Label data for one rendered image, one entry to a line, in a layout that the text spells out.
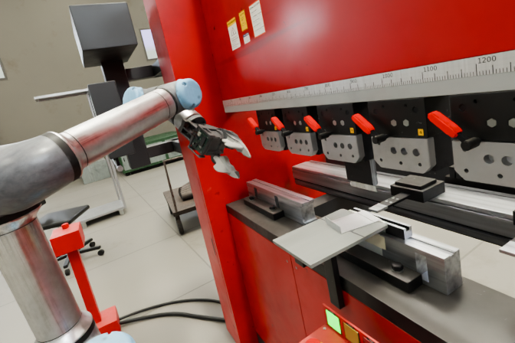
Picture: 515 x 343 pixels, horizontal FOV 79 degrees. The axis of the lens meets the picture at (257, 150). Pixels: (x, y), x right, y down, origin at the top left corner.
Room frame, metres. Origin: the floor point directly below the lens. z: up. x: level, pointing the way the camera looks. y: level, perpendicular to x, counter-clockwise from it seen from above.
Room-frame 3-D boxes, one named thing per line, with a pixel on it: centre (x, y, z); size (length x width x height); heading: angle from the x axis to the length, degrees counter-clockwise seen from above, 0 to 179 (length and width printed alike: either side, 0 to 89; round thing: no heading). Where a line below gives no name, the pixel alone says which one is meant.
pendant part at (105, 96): (1.72, 0.74, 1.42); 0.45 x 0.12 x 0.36; 26
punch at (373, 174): (0.87, -0.28, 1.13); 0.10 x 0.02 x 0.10; 26
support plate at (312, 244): (0.81, -0.15, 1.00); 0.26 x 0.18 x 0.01; 116
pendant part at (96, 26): (1.80, 0.69, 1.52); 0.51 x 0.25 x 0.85; 26
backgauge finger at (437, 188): (0.94, -0.42, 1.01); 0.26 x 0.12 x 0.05; 116
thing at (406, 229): (0.84, -0.30, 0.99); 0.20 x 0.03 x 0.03; 26
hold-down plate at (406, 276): (0.81, -0.25, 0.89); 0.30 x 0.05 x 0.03; 26
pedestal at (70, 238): (1.94, 1.31, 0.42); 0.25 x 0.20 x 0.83; 116
